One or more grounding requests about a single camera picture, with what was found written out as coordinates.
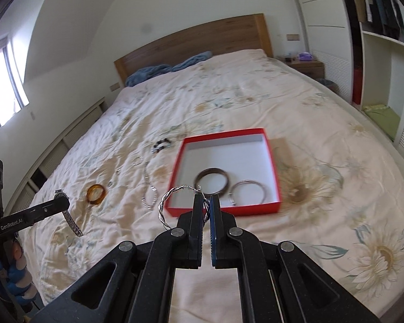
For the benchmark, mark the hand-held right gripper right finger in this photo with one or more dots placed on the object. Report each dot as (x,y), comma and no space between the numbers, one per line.
(214,215)

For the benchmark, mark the dark waste basket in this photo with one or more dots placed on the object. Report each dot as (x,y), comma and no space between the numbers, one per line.
(326,84)

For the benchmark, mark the window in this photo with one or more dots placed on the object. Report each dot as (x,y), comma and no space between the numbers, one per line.
(3,84)

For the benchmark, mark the silver wristwatch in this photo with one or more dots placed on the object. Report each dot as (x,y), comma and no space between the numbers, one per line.
(72,225)

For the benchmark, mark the green mat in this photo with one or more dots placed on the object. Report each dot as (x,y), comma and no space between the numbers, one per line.
(382,117)

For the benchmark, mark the purple tissue box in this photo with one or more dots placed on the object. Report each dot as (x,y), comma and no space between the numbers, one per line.
(305,56)

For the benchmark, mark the blue patterned clothing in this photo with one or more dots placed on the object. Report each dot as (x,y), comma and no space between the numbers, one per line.
(18,276)

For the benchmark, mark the red panel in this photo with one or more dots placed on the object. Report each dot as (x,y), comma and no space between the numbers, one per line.
(357,87)

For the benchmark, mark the dark bangle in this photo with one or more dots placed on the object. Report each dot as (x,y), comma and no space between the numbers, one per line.
(226,185)

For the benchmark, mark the white wardrobe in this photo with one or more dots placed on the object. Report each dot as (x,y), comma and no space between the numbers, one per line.
(323,13)

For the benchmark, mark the red jewelry box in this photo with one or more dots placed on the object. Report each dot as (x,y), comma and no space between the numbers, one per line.
(256,209)

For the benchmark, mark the person's left hand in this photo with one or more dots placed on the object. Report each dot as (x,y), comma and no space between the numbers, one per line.
(18,250)

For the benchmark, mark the wooden headboard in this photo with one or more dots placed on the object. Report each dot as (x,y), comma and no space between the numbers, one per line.
(195,37)

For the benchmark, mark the thin silver bangle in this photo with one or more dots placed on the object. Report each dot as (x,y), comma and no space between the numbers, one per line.
(247,181)

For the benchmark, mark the blue fleece blanket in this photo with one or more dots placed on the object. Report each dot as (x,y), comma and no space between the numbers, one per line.
(192,60)
(144,74)

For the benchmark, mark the white open shelf unit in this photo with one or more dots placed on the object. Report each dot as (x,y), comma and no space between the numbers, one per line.
(383,67)

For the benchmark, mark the tan wall switch plate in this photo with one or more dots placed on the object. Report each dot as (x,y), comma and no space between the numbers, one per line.
(292,37)
(114,86)

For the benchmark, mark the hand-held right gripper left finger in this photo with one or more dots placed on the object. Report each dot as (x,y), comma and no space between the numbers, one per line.
(198,212)

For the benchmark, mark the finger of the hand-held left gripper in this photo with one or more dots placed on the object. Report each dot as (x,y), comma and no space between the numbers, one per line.
(54,206)

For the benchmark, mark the wooden nightstand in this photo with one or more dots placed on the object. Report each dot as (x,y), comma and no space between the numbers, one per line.
(309,66)

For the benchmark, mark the amber bangle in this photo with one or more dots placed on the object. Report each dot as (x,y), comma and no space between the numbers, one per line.
(89,195)

